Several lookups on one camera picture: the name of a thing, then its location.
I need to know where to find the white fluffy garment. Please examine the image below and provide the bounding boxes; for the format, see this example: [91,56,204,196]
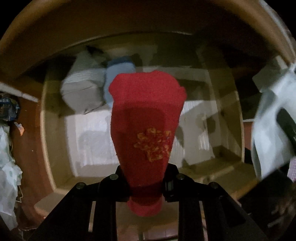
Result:
[251,64,295,180]

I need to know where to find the wooden drawer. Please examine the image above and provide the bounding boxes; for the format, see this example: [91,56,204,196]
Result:
[35,33,258,215]

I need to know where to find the red sock gold embroidery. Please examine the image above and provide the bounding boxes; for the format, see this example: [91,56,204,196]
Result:
[109,71,187,217]

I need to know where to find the light blue sock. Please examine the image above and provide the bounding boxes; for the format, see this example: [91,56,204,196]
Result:
[103,56,136,109]

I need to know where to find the white patterned bedsheet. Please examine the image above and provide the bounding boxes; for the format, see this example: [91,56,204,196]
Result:
[0,124,22,230]

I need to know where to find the grey white striped garment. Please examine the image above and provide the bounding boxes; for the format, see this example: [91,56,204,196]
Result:
[60,50,105,114]

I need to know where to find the dark patterned bag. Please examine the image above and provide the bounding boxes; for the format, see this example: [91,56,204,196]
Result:
[1,97,20,121]

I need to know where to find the wooden nightstand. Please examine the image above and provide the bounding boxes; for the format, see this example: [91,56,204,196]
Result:
[0,0,296,117]

